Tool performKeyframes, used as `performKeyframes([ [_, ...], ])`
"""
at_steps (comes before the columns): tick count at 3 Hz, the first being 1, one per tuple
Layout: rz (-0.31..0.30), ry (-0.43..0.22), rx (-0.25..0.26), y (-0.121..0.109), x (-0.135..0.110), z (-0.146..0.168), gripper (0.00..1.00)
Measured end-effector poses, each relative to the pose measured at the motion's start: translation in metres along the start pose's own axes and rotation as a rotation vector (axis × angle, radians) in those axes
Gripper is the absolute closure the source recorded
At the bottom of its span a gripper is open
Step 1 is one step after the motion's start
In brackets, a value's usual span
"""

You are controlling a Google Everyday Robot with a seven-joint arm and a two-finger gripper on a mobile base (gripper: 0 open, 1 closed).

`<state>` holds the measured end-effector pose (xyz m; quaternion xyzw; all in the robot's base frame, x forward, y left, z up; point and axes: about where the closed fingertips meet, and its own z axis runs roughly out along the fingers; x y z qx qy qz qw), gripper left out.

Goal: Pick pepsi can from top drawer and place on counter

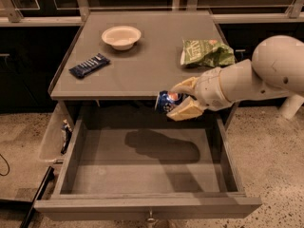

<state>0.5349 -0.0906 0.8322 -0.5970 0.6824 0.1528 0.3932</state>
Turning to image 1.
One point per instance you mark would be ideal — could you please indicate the green chip bag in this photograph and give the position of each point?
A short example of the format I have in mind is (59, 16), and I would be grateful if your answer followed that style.
(206, 53)

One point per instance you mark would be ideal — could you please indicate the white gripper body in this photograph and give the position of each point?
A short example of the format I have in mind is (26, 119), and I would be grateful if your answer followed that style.
(209, 88)

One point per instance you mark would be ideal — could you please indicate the blue pepsi can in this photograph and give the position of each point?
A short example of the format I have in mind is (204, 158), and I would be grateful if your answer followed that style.
(167, 101)

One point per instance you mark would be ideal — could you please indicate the blue snack bar wrapper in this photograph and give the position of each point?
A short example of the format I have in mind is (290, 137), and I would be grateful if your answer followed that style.
(89, 66)

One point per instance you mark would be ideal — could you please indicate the open grey top drawer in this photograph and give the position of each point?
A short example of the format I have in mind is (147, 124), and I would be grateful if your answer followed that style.
(127, 162)

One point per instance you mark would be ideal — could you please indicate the white paper bowl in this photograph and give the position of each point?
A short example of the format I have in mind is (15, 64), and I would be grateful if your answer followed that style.
(121, 37)

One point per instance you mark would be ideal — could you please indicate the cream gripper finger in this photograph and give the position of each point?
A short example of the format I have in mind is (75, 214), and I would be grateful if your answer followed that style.
(187, 86)
(188, 109)

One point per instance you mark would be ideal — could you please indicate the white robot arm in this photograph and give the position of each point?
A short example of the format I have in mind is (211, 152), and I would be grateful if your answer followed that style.
(275, 70)

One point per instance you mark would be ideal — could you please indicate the black bar on floor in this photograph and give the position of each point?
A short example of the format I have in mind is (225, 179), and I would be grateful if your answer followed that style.
(48, 177)

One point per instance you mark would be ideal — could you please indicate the metal railing frame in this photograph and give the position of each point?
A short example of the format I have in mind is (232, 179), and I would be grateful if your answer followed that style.
(51, 13)

